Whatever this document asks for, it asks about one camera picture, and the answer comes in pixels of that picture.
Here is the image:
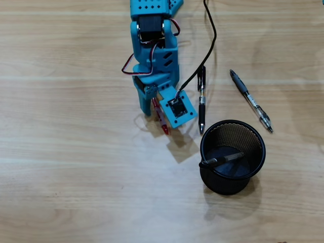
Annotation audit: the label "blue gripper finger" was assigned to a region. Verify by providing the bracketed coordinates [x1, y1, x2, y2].
[133, 75, 158, 117]

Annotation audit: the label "blue gripper body black servo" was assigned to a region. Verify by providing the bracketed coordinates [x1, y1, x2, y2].
[133, 47, 180, 93]

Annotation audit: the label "red retractable pen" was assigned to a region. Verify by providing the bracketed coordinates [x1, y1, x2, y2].
[151, 98, 171, 135]

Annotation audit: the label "black grip retractable pen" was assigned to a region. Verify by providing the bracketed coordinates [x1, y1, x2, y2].
[197, 65, 207, 135]

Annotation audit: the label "grey grip retractable pen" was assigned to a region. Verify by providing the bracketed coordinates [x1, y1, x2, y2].
[229, 69, 274, 134]

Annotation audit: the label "clear pen with black cap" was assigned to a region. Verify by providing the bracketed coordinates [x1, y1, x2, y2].
[199, 151, 246, 169]

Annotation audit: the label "black mesh pen holder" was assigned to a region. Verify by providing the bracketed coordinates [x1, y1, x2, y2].
[199, 119, 266, 195]

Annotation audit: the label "blue wrist camera module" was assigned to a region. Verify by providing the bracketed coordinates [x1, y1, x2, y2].
[158, 86, 198, 129]

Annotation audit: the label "red white black servo wires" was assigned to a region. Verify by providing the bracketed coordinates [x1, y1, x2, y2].
[121, 42, 163, 76]
[169, 18, 181, 36]

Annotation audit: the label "black camera cable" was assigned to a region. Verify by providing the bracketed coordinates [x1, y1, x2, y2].
[174, 0, 218, 102]

